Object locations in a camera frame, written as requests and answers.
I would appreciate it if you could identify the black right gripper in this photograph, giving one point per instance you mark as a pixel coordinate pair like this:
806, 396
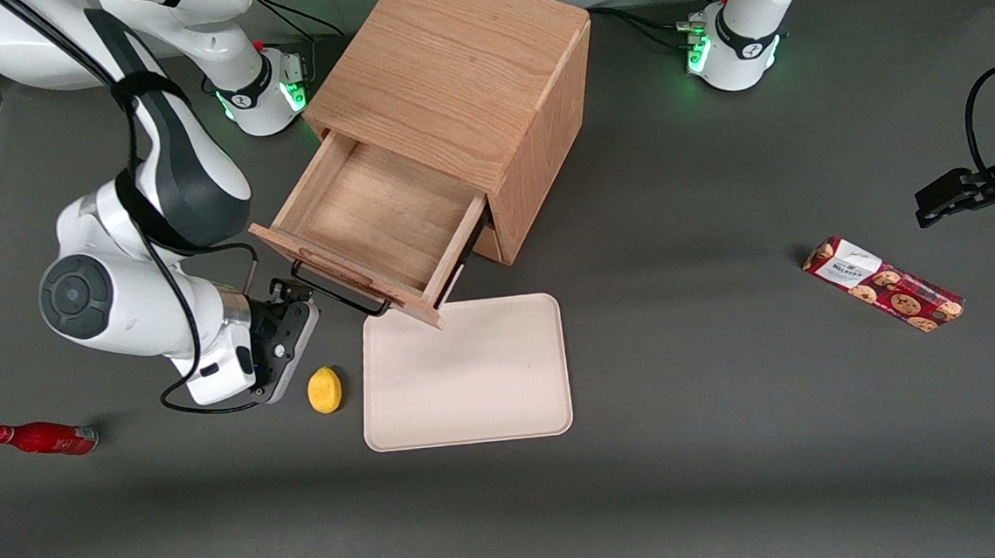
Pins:
263, 329

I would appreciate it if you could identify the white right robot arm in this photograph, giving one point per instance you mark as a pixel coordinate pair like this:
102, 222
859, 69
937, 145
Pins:
114, 306

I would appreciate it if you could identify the oak wooden drawer cabinet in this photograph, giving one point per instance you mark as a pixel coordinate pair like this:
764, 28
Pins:
465, 62

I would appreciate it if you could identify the yellow lemon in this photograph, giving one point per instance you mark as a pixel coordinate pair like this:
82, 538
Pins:
324, 390

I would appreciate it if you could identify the red cookie box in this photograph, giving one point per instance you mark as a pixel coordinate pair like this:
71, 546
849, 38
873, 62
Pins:
883, 283

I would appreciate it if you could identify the beige rectangular tray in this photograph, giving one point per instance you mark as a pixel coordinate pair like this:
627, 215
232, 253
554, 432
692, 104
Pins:
478, 377

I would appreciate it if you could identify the red bottle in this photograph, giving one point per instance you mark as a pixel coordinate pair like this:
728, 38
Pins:
44, 438

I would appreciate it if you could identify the dark grey table mat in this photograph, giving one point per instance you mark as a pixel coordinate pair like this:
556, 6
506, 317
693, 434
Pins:
736, 437

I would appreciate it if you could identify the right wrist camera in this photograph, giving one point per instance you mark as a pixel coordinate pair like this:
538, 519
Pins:
220, 377

